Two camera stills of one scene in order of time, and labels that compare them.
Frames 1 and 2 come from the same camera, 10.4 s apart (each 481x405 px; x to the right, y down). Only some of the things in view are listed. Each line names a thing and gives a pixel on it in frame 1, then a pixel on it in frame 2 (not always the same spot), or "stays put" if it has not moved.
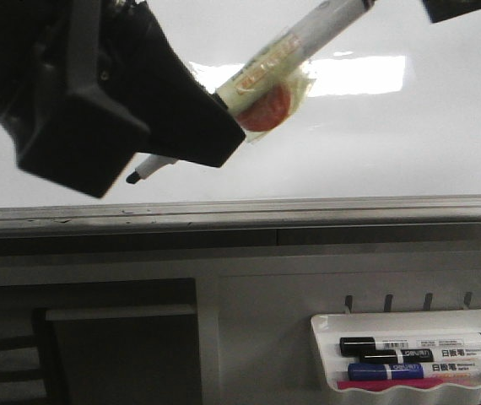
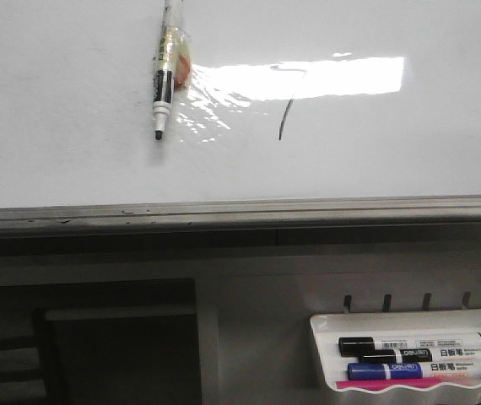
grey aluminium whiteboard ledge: (467, 218) stays put
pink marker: (397, 385) stays put
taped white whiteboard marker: (268, 91) to (173, 67)
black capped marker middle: (430, 355) stays put
